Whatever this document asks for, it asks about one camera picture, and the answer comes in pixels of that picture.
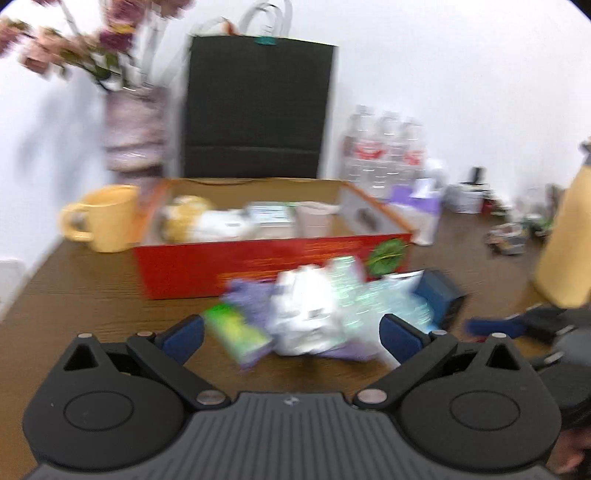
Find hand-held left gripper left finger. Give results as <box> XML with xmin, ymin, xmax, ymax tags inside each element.
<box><xmin>60</xmin><ymin>314</ymin><xmax>232</xmax><ymax>411</ymax></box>

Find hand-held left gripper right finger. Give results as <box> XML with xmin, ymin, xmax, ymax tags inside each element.
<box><xmin>353</xmin><ymin>312</ymin><xmax>532</xmax><ymax>411</ymax></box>

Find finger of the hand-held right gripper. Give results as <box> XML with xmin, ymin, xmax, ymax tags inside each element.
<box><xmin>464</xmin><ymin>308</ymin><xmax>532</xmax><ymax>343</ymax></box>

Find clear plastic bag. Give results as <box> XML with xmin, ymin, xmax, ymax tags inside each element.
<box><xmin>323</xmin><ymin>256</ymin><xmax>435</xmax><ymax>333</ymax></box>

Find green small box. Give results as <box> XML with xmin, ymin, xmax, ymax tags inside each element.
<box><xmin>203</xmin><ymin>302</ymin><xmax>274</xmax><ymax>370</ymax></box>

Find dark blue charger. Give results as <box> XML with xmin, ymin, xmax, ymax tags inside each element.
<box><xmin>413</xmin><ymin>270</ymin><xmax>467</xmax><ymax>328</ymax></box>

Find red cardboard box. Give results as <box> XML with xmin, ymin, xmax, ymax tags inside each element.
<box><xmin>133</xmin><ymin>178</ymin><xmax>416</xmax><ymax>301</ymax></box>

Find purple knitted cloth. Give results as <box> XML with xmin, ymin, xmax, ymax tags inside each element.
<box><xmin>224</xmin><ymin>277</ymin><xmax>384</xmax><ymax>363</ymax></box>

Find white plastic device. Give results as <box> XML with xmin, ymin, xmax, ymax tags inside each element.
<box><xmin>270</xmin><ymin>268</ymin><xmax>347</xmax><ymax>356</ymax></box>

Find white and yellow plush sheep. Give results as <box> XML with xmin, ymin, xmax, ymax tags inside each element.
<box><xmin>159</xmin><ymin>196</ymin><xmax>252</xmax><ymax>243</ymax></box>

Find pink cosmetic jar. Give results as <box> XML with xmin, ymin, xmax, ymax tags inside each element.
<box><xmin>294</xmin><ymin>200</ymin><xmax>338</xmax><ymax>238</ymax></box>

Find white tissue pack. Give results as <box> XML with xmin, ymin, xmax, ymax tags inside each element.
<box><xmin>247</xmin><ymin>202</ymin><xmax>298</xmax><ymax>238</ymax></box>

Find person's right hand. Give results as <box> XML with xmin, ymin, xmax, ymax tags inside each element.
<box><xmin>549</xmin><ymin>427</ymin><xmax>591</xmax><ymax>474</ymax></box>

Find colourful snack packet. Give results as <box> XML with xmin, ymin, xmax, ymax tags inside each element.
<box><xmin>487</xmin><ymin>222</ymin><xmax>529</xmax><ymax>256</ymax></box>

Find yellow bottle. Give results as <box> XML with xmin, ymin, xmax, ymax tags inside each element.
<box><xmin>531</xmin><ymin>138</ymin><xmax>591</xmax><ymax>310</ymax></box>

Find purple tissue pack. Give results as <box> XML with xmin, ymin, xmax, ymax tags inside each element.
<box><xmin>388</xmin><ymin>178</ymin><xmax>444</xmax><ymax>245</ymax></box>

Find clear plastic box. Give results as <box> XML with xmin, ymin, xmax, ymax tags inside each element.
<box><xmin>445</xmin><ymin>182</ymin><xmax>485</xmax><ymax>214</ymax></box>

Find yellow mug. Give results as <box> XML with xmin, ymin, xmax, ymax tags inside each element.
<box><xmin>60</xmin><ymin>185</ymin><xmax>141</xmax><ymax>254</ymax></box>

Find white round speaker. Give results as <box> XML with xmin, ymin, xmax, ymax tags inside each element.
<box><xmin>422</xmin><ymin>159</ymin><xmax>450</xmax><ymax>190</ymax></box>

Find white flat box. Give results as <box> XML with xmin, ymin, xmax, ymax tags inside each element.
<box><xmin>0</xmin><ymin>258</ymin><xmax>25</xmax><ymax>319</ymax></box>

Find black chair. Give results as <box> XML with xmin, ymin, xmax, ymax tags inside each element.
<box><xmin>182</xmin><ymin>34</ymin><xmax>340</xmax><ymax>180</ymax></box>

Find dried pink flowers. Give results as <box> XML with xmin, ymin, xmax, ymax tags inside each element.
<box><xmin>0</xmin><ymin>0</ymin><xmax>195</xmax><ymax>93</ymax></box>

